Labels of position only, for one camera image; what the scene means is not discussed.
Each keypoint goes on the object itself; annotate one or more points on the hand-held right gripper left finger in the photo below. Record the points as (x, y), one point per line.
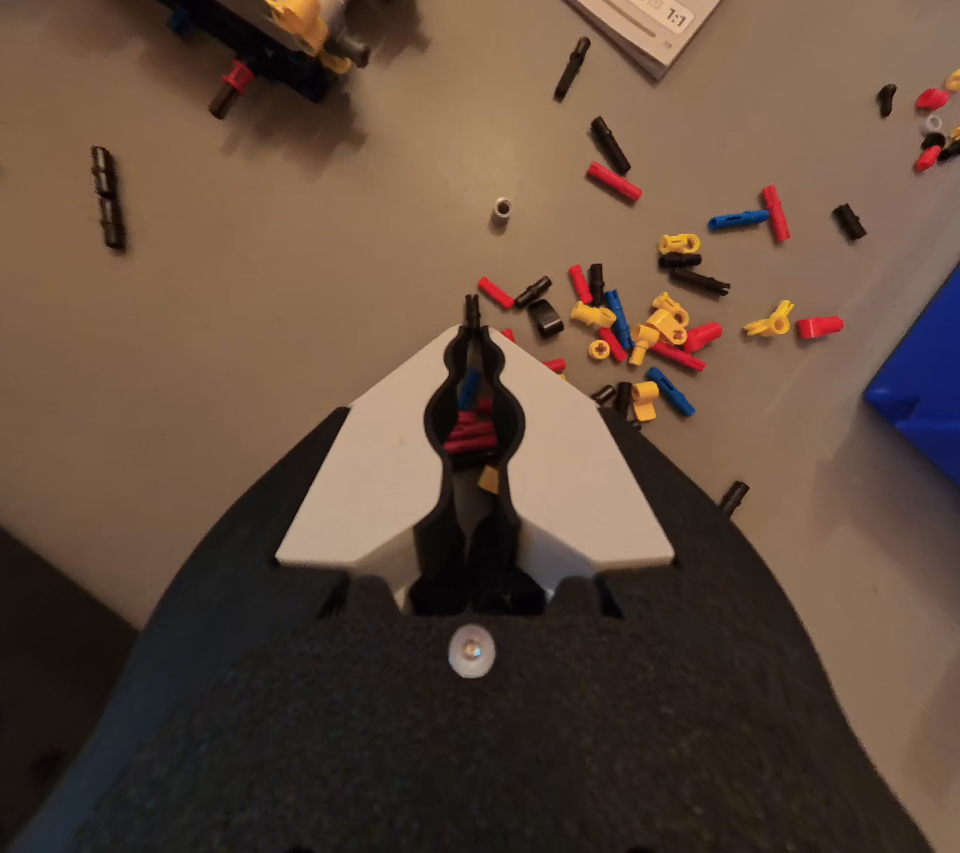
(375, 485)

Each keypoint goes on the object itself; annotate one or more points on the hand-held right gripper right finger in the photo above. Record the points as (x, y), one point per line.
(577, 485)

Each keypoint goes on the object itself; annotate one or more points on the black connector pin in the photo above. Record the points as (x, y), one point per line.
(472, 313)

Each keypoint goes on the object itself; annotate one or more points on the grey desk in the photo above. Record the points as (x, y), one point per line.
(300, 313)

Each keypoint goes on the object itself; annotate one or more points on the large scatter of coloured pins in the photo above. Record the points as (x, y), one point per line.
(819, 326)

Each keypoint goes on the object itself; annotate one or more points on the blue plastic bin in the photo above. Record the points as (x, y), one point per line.
(926, 388)

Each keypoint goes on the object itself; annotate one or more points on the black dimpled armrest pad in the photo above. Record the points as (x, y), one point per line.
(45, 643)

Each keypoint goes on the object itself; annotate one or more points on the black ribbed rod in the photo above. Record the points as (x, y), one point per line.
(109, 193)

